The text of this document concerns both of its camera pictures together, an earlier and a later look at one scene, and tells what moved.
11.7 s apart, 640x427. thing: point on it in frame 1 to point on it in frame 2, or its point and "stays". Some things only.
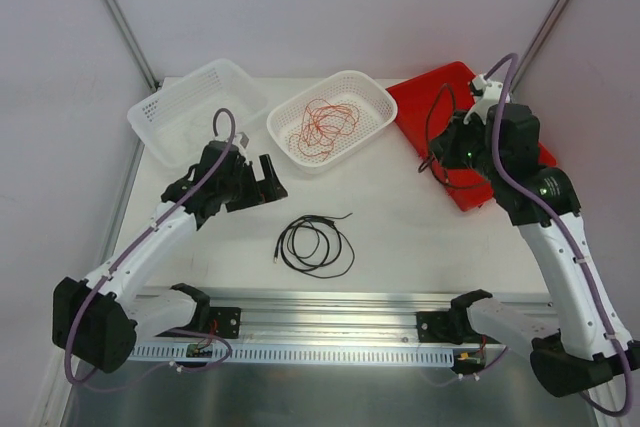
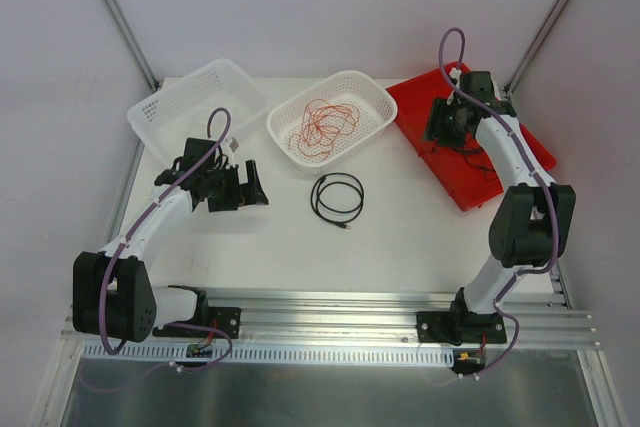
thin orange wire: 323,121 stays
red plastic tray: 424,102 stays
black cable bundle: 314,245 to 342,219
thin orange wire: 323,122 stays
